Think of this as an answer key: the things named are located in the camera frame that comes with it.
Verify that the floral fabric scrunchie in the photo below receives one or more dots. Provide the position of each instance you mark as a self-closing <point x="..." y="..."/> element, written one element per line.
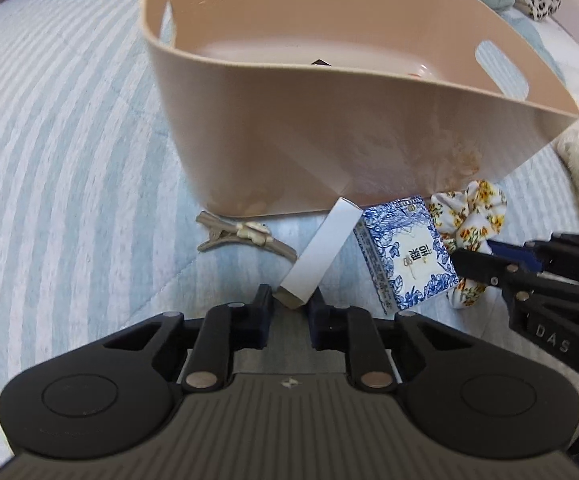
<point x="474" y="215"/>

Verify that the blue floral patterned box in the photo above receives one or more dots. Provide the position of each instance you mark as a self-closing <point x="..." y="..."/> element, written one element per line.
<point x="404" y="255"/>

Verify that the small dark object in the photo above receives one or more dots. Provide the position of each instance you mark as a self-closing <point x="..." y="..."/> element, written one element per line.
<point x="320" y="62"/>

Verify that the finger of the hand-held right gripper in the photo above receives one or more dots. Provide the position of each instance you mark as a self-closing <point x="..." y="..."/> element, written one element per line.
<point x="514" y="254"/>
<point x="479" y="265"/>

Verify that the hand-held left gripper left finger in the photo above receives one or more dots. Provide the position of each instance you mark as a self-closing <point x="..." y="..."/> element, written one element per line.
<point x="264" y="317"/>

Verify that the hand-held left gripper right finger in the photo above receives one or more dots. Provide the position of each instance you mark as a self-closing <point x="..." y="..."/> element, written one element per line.
<point x="315" y="320"/>

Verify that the long white cardboard box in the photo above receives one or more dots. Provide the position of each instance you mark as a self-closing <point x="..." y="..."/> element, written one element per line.
<point x="319" y="255"/>

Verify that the beige bow hair clip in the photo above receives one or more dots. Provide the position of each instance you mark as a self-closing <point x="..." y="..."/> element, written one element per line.
<point x="249" y="235"/>

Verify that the beige plastic basket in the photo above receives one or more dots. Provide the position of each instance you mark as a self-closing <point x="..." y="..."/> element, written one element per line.
<point x="329" y="140"/>

